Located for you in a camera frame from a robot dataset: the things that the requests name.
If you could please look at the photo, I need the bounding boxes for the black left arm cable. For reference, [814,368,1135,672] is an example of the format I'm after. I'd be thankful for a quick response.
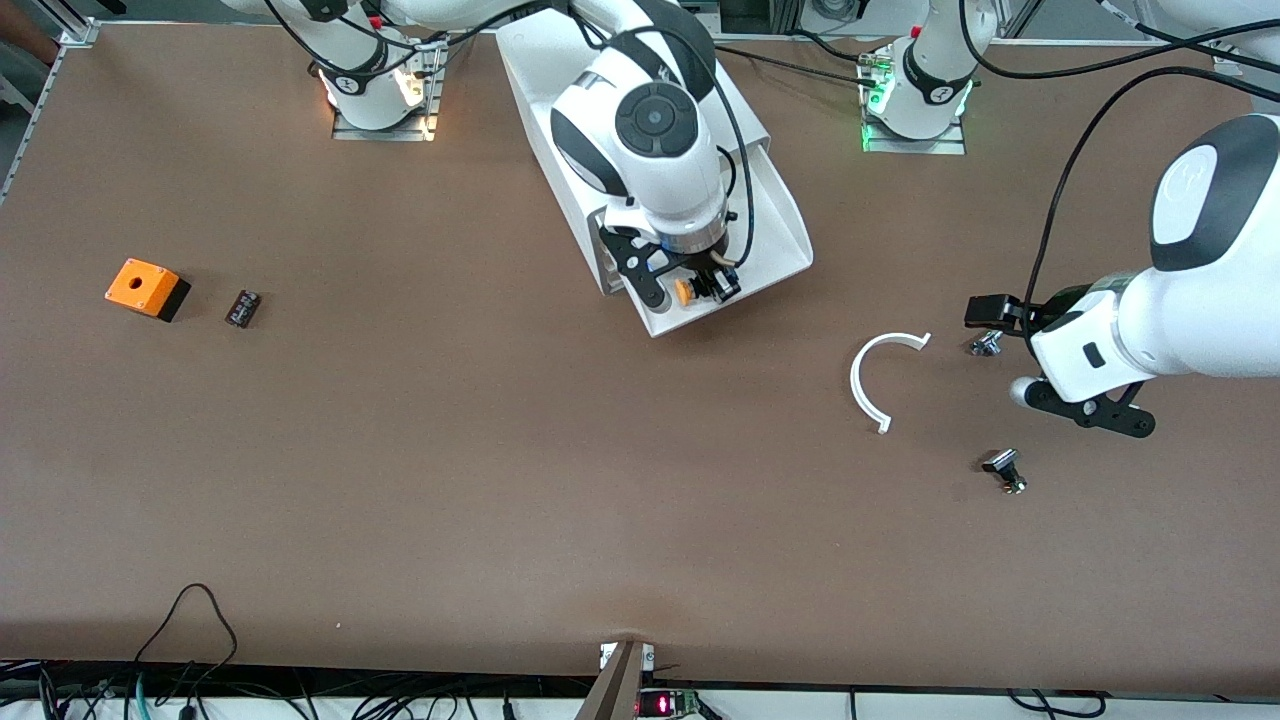
[1028,66,1280,311]

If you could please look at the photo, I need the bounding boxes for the device with red display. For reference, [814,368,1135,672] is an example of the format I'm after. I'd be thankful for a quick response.
[637,688,706,720]

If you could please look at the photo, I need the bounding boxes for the black switch with white cap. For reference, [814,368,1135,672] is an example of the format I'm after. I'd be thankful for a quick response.
[981,448,1029,497]

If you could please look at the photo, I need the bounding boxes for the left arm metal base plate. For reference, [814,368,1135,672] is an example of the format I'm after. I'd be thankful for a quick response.
[861,50,968,155]

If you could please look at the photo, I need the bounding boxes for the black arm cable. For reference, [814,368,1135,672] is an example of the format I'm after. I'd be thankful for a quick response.
[262,0,757,269]
[1028,66,1280,311]

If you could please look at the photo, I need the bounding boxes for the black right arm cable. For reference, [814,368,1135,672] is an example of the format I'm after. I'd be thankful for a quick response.
[262,0,757,269]

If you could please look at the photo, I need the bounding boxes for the white semicircular plastic bracket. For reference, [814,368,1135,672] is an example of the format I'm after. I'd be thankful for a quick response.
[850,331,933,436]

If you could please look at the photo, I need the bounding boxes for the yellow mushroom push button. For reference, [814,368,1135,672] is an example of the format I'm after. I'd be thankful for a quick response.
[675,268,743,307]

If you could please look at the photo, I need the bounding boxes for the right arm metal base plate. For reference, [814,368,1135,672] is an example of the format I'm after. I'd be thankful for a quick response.
[331,45,442,142]

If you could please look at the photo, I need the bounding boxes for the black cable across table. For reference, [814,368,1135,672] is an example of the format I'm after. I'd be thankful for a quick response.
[715,43,883,93]

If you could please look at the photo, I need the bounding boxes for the aluminium table edge rail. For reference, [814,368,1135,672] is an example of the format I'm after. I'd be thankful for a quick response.
[0,18,101,206]

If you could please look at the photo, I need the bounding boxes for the black overhead cable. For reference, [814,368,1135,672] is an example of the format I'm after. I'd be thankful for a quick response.
[958,0,1280,79]

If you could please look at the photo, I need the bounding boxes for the black looped table cable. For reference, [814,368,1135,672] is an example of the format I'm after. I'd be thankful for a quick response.
[133,583,239,691]

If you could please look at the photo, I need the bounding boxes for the orange button enclosure box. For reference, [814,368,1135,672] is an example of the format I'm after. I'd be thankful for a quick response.
[105,258,192,323]

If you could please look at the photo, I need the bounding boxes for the camera support post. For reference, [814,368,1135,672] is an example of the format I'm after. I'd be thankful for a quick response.
[575,640,656,720]

